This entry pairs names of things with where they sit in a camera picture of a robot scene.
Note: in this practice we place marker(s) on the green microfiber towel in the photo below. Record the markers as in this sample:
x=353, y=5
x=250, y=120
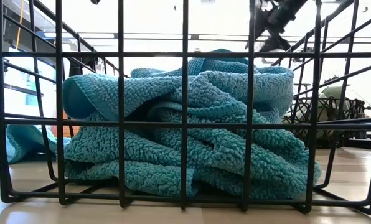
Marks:
x=331, y=93

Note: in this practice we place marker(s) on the clear plastic bin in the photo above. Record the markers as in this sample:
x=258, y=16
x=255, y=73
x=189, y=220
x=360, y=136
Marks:
x=75, y=130

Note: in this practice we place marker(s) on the blue microfiber towel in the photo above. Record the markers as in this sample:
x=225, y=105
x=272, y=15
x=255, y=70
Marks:
x=154, y=90
x=20, y=143
x=154, y=155

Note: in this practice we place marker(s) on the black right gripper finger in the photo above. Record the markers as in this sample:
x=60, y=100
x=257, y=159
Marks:
x=260, y=21
x=275, y=43

